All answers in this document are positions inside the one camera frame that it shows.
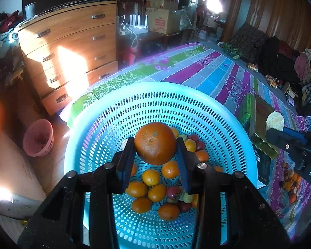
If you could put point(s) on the wooden wardrobe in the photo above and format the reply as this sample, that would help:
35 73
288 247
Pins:
269 5

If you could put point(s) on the brown plaid jacket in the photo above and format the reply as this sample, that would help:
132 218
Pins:
248 40

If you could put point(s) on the pale beige lumpy piece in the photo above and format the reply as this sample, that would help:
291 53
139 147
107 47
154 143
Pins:
274 120

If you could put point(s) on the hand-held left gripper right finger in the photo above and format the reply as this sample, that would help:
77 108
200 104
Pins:
184 171

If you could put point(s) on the stacked cardboard boxes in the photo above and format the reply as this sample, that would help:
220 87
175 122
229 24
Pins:
168 20

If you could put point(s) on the yellow snack packet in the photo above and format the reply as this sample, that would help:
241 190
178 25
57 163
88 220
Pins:
252 67

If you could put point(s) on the light blue plastic basket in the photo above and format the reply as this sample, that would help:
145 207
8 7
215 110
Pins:
171 103

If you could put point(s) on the pile of oranges and plums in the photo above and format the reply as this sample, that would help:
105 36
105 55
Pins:
291 184

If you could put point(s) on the white router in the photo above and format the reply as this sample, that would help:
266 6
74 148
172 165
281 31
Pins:
138 22

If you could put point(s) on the grey cup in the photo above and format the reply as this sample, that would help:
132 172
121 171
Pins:
30 10

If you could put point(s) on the large dark orange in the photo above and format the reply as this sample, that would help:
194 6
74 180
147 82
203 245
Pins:
155 142

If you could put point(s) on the dark wooden desk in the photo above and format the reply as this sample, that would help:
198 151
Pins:
150 41

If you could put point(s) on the mixed clothes pile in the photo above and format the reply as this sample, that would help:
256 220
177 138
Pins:
2 23

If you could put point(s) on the wooden dresser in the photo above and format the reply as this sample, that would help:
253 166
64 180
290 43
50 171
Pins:
67 44

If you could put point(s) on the patterned bag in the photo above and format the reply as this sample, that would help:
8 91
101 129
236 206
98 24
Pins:
185 18

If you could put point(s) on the small blue white box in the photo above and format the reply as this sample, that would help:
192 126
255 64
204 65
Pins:
290 101

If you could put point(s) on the pink plastic basket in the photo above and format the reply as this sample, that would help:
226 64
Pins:
37 137

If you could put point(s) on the dark clothes heap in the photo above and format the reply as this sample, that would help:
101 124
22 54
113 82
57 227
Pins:
274 62

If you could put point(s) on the orange snack packet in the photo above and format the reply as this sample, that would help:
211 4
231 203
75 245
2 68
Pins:
272 81

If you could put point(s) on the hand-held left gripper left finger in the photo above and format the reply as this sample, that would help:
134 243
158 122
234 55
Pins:
128 168

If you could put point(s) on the white cardboard box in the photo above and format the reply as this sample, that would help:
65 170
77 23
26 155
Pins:
13 207

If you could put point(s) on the heap of oranges and plums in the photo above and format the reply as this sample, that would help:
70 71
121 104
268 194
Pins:
156 193

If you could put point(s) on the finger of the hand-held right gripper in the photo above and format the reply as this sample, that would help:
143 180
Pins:
298 136
285 142

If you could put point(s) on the black product box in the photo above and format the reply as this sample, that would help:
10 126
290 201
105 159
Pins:
264 168

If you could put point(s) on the green snack packet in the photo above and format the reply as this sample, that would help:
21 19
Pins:
232 50

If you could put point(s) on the flat cardboard gift box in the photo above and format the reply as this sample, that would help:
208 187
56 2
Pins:
259 119

